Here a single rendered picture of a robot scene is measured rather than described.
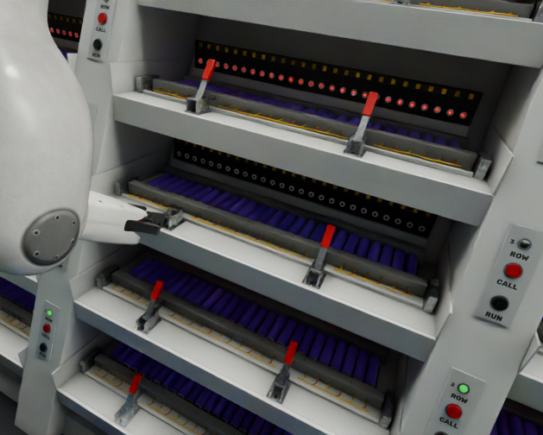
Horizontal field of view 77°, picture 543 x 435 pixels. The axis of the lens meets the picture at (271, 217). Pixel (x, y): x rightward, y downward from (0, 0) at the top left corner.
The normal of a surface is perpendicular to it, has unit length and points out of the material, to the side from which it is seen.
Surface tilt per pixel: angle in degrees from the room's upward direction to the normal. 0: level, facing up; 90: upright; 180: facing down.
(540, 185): 90
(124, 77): 90
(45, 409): 90
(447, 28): 111
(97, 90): 90
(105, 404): 21
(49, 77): 46
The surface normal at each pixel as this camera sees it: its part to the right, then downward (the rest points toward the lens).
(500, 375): -0.33, 0.07
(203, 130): -0.40, 0.41
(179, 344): 0.13, -0.86
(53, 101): 0.89, -0.26
